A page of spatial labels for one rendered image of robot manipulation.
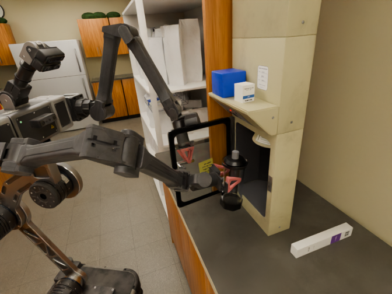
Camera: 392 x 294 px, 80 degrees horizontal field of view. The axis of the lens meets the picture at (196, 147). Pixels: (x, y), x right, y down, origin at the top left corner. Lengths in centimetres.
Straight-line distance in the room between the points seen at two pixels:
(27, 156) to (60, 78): 485
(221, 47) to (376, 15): 55
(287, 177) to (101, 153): 68
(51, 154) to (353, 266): 105
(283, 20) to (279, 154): 42
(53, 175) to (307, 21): 112
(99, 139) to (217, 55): 68
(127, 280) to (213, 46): 158
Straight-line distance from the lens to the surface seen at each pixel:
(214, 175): 96
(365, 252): 117
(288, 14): 77
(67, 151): 62
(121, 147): 57
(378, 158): 116
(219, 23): 107
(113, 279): 196
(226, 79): 90
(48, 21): 625
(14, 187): 155
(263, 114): 78
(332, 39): 124
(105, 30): 115
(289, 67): 80
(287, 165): 93
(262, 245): 107
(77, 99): 129
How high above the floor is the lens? 174
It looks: 26 degrees down
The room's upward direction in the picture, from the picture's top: 4 degrees counter-clockwise
